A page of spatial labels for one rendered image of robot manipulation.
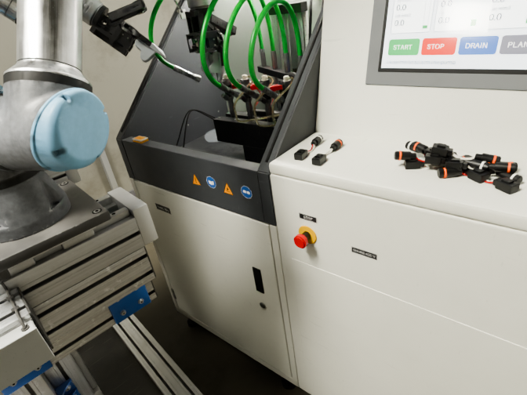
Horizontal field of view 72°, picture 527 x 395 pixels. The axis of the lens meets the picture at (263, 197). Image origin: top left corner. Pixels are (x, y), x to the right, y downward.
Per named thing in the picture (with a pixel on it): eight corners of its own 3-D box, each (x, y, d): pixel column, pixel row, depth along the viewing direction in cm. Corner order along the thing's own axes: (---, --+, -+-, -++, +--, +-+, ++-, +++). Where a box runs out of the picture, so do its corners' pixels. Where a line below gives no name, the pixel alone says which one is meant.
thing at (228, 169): (135, 179, 136) (121, 139, 128) (144, 175, 139) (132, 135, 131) (264, 222, 100) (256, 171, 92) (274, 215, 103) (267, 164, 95)
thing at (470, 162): (387, 172, 76) (388, 148, 73) (405, 153, 83) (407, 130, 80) (517, 197, 63) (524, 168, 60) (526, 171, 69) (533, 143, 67)
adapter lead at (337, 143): (320, 166, 83) (319, 157, 81) (311, 164, 84) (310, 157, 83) (343, 146, 91) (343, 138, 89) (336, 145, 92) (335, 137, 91)
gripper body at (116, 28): (128, 58, 114) (92, 33, 110) (143, 34, 114) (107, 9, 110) (125, 55, 107) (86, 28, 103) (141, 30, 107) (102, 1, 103)
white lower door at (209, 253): (176, 308, 171) (132, 180, 137) (180, 305, 172) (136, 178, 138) (290, 379, 133) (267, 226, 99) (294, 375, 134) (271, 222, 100)
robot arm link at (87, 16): (93, -2, 108) (87, -10, 101) (107, 9, 110) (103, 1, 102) (80, 19, 109) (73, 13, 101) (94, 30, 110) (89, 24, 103)
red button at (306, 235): (291, 248, 91) (288, 231, 89) (299, 239, 94) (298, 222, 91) (308, 255, 88) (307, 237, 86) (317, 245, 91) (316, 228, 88)
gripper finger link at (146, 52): (157, 70, 113) (130, 52, 111) (167, 54, 113) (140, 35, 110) (156, 69, 110) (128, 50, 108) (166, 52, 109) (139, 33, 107)
